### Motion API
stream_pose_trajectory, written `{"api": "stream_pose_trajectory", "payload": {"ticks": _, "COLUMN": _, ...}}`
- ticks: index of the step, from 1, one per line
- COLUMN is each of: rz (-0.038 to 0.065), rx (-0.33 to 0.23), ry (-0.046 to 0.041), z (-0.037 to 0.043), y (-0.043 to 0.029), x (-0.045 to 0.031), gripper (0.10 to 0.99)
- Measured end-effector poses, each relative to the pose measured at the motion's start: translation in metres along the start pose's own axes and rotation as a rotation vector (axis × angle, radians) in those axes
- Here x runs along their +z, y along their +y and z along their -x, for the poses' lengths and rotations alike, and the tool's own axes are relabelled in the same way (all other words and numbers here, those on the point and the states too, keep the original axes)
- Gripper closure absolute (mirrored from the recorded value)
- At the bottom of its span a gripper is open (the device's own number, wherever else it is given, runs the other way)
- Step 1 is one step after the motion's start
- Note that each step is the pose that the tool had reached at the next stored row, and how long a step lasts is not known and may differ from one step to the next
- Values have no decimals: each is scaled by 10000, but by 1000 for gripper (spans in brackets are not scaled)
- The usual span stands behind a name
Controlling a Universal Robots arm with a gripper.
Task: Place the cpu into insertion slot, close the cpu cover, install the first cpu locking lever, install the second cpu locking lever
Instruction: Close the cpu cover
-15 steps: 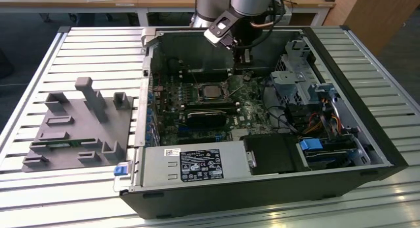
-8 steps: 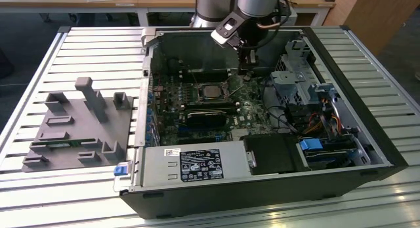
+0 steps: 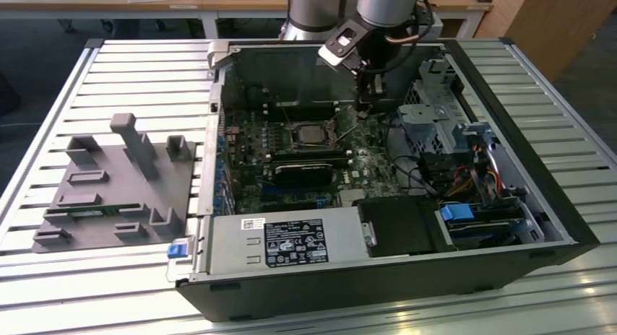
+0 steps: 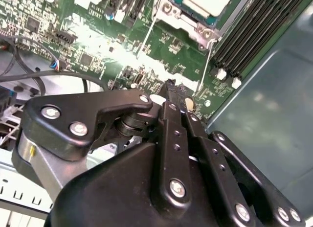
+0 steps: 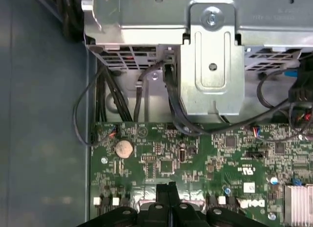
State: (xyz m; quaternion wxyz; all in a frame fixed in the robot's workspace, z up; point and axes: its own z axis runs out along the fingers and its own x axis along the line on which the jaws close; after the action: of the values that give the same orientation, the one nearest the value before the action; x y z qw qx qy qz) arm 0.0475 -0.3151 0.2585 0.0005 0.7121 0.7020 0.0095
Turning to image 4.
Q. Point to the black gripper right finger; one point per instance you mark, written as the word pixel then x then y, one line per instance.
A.
pixel 212 159

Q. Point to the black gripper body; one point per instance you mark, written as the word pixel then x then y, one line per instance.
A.
pixel 110 192

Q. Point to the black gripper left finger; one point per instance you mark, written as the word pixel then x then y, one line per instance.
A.
pixel 110 99

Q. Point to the silver green CPU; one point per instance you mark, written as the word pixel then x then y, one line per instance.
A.
pixel 210 2

